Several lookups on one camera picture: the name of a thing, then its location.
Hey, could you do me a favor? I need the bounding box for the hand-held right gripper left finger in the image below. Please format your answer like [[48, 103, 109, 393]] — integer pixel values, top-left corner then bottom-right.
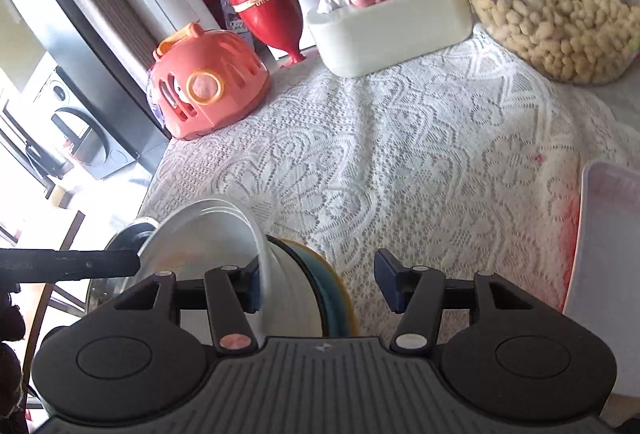
[[115, 258, 263, 357]]

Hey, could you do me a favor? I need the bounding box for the pink toy basket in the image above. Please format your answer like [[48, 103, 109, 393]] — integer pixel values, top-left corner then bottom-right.
[[147, 23, 272, 141]]

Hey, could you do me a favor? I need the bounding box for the washing machine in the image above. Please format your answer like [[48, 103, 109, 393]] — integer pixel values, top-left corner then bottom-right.
[[35, 64, 138, 180]]

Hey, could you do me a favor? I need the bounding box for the white rectangular tray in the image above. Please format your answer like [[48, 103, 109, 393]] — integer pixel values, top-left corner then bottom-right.
[[562, 159, 640, 410]]

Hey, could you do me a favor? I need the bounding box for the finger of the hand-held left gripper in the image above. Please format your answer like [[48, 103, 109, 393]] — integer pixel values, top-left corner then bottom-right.
[[0, 249, 142, 285]]

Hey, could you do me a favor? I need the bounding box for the stainless steel bowl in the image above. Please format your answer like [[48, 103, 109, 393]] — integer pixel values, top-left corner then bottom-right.
[[86, 216, 161, 315]]

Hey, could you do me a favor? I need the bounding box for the white paper bowl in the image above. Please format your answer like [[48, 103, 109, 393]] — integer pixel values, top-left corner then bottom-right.
[[137, 198, 326, 340]]

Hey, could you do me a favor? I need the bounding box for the blue bowl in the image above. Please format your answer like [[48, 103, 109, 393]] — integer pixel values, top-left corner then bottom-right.
[[287, 241, 351, 339]]

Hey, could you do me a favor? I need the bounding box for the white bowl with yellow rim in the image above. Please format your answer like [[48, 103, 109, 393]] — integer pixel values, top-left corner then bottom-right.
[[280, 236, 360, 339]]

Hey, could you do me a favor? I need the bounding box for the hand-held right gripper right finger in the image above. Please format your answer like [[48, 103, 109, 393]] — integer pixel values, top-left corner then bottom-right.
[[374, 249, 529, 356]]

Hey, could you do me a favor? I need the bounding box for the translucent blue plastic bag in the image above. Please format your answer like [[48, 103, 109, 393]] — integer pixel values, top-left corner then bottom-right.
[[146, 64, 173, 135]]

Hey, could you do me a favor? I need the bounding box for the white storage box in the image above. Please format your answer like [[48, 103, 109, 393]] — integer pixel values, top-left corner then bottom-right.
[[306, 0, 473, 77]]

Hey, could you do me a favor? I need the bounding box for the white lace tablecloth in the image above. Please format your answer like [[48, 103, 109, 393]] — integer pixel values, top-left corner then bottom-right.
[[137, 21, 640, 350]]

